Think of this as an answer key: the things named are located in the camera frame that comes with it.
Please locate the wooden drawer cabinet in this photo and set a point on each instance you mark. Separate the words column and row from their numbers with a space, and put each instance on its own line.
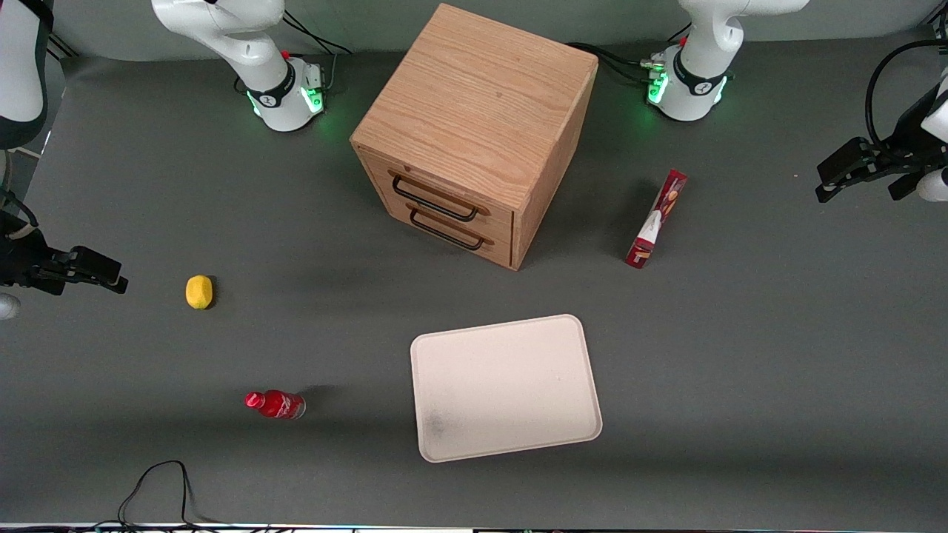
column 474, row 96

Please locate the yellow lemon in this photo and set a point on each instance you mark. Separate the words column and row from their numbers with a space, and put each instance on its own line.
column 198, row 292

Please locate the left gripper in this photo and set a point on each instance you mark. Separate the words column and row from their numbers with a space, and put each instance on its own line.
column 891, row 160

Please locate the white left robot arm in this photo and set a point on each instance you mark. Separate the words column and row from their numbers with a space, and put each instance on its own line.
column 696, row 81

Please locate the red tartan cookie box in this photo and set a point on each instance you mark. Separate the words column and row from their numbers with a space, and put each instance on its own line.
column 655, row 222

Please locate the red cola bottle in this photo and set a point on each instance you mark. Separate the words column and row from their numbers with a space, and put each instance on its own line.
column 278, row 404

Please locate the beige rectangular tray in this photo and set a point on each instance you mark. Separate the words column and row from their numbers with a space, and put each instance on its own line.
column 503, row 389

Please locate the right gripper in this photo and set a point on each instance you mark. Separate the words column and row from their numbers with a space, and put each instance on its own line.
column 21, row 260

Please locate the wooden drawer front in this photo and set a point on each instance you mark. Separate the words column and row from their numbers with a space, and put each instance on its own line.
column 496, row 218
column 500, row 248

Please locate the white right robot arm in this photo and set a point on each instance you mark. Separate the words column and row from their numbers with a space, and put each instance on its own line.
column 274, row 96

